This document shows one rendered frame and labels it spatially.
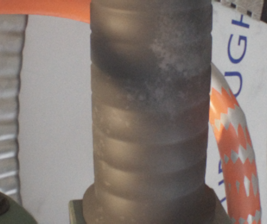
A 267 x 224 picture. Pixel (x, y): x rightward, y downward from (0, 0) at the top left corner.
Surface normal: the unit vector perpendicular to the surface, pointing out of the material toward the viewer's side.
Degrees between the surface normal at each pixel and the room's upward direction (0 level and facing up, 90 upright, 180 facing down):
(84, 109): 90
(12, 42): 89
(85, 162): 90
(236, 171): 55
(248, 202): 70
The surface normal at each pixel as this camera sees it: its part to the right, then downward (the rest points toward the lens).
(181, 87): 0.39, 0.36
